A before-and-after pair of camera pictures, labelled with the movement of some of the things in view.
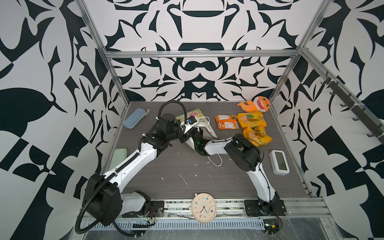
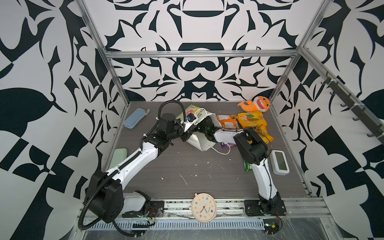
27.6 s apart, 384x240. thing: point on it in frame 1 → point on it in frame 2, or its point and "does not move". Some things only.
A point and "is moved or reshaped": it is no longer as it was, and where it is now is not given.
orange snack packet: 226,122 does not move
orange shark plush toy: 260,103 does not move
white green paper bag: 202,123 is moved or reshaped
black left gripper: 186,136 does not move
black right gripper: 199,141 → 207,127
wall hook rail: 376,131 does not move
